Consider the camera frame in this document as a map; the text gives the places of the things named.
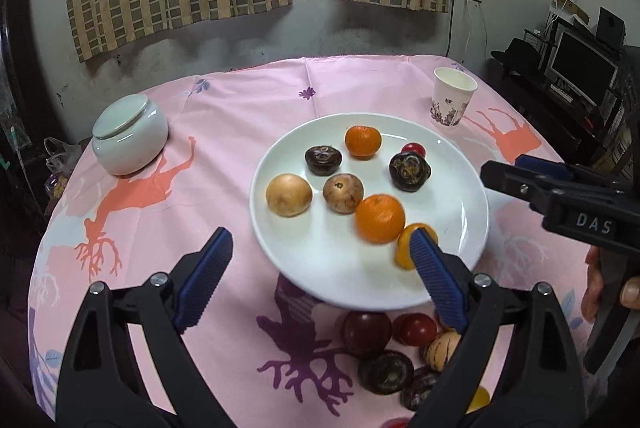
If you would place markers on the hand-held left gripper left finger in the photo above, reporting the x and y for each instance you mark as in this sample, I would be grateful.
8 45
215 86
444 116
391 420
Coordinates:
205 278

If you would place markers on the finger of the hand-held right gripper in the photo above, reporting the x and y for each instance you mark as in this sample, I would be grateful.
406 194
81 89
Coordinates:
520 188
542 165

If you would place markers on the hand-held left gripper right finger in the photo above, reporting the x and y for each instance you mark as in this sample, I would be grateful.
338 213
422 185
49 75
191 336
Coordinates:
440 278

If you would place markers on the yellow-orange citrus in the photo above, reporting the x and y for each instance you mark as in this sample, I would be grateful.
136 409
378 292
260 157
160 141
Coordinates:
404 250

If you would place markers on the red tomato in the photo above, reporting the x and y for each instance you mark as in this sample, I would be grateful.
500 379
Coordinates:
415 329
414 149

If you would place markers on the pale striped pepino melon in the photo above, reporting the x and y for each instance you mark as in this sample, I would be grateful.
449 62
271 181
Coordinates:
441 348

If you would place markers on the orange tangerine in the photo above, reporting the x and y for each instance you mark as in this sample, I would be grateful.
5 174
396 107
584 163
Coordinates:
380 218
363 141

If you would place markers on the dark red plum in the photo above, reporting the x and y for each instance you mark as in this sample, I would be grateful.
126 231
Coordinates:
366 333

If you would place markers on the dark brown water chestnut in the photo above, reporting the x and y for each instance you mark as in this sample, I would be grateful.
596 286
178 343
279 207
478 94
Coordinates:
386 373
419 390

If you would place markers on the dark mangosteen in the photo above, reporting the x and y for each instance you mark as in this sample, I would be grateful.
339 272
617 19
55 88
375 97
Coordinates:
410 171
324 159

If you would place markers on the white oval plate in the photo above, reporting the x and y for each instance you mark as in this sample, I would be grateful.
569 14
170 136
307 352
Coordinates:
325 253

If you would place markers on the smooth yellow-brown round fruit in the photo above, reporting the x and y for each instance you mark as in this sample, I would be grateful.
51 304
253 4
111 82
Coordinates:
288 195

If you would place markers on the green-yellow tomato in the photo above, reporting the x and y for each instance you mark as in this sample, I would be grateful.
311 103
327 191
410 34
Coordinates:
478 400

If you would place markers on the mottled brown round fruit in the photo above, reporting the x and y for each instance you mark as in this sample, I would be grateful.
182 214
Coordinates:
343 193

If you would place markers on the person's right hand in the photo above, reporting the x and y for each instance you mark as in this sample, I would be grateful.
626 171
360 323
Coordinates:
592 288

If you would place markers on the dark computer desk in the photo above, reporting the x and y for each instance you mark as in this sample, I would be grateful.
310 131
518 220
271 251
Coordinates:
530 103

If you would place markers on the computer monitor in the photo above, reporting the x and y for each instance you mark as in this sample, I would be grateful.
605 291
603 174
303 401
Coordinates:
582 68

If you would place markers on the printed paper cup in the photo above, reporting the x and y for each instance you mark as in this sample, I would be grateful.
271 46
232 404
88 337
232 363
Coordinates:
452 100

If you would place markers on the black hat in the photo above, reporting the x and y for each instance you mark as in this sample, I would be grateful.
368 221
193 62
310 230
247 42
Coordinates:
517 53

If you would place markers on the black speaker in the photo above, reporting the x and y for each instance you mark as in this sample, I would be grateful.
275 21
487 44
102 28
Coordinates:
611 25

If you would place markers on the pink leaf-print tablecloth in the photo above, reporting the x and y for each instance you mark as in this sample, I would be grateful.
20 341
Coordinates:
200 118

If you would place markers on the white lidded ceramic jar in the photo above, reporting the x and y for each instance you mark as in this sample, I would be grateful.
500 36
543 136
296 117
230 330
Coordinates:
130 135

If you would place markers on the clear plastic bag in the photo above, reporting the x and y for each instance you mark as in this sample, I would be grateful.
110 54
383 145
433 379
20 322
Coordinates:
62 163

